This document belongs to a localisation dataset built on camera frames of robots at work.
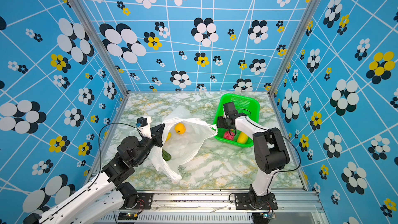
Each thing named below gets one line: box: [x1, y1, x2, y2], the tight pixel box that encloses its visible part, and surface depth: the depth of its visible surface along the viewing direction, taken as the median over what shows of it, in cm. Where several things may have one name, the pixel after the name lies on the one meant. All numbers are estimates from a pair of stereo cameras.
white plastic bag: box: [148, 105, 218, 181], surface depth 83 cm
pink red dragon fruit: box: [223, 130, 235, 142], surface depth 91 cm
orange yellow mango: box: [237, 131, 249, 144], surface depth 93 cm
